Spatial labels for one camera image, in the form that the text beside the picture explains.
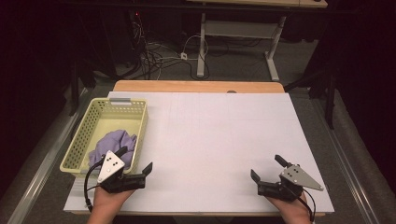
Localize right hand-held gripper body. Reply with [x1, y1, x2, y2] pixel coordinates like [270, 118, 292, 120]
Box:
[257, 163, 325, 203]

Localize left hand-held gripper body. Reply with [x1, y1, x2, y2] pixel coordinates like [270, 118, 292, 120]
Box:
[96, 150, 147, 194]

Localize purple shorts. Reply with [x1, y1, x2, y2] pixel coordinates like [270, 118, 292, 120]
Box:
[88, 130, 138, 171]

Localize yellow perforated plastic basket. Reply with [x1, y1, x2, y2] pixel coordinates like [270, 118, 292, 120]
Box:
[59, 97, 149, 180]

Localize person's right hand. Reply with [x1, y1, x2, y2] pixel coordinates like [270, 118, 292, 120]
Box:
[266, 191, 312, 224]

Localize person's left hand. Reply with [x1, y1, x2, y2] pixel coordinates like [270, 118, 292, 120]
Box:
[92, 186, 136, 217]

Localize white table cover sheet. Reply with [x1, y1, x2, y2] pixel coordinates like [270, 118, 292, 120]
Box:
[64, 91, 335, 214]

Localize black metal stand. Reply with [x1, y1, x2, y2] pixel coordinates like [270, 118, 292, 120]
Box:
[283, 55, 340, 130]
[68, 59, 97, 117]

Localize wooden table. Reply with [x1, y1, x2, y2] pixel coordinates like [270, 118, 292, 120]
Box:
[71, 79, 326, 217]

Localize light wooden desk top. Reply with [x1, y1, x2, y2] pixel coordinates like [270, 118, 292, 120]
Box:
[186, 0, 329, 8]

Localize metal floor rail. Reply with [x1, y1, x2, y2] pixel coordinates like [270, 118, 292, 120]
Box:
[6, 88, 90, 224]
[311, 99, 379, 224]

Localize tangle of floor cables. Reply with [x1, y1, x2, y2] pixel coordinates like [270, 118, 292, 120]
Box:
[130, 12, 202, 81]

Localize white metal desk frame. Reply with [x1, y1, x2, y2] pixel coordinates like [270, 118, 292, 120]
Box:
[196, 12, 287, 82]

